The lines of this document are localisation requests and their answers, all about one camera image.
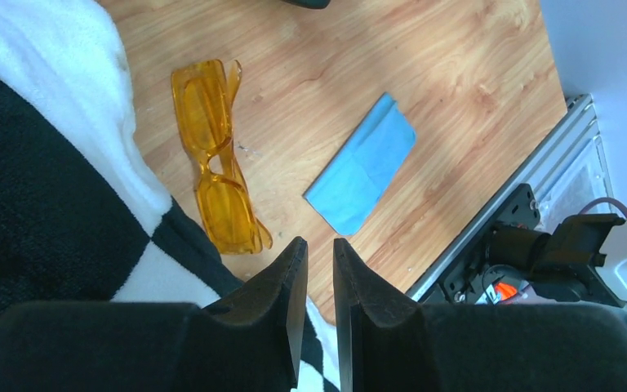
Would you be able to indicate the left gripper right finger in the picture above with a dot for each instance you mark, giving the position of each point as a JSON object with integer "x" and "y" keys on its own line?
{"x": 388, "y": 342}

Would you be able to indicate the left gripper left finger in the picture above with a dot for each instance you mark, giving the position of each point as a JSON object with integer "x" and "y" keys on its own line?
{"x": 250, "y": 340}

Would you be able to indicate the small blue cleaning cloth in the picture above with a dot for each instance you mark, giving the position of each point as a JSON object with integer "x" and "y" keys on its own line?
{"x": 347, "y": 191}

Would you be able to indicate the orange sunglasses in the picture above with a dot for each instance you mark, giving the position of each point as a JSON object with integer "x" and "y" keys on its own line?
{"x": 203, "y": 95}

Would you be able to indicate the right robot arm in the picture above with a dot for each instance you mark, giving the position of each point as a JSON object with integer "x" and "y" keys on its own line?
{"x": 584, "y": 259}

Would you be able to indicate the black white checkered pillow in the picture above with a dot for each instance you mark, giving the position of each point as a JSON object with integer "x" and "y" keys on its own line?
{"x": 82, "y": 217}

